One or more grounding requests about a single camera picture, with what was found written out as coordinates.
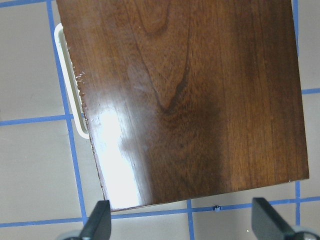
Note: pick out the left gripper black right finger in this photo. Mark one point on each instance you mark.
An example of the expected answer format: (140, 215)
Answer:
(266, 222)

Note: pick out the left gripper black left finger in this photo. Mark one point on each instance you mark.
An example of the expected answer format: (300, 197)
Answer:
(98, 225)

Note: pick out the brown wooden drawer cabinet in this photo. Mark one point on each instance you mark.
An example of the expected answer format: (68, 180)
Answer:
(187, 98)

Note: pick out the white drawer handle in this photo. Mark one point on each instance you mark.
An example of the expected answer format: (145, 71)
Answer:
(69, 78)

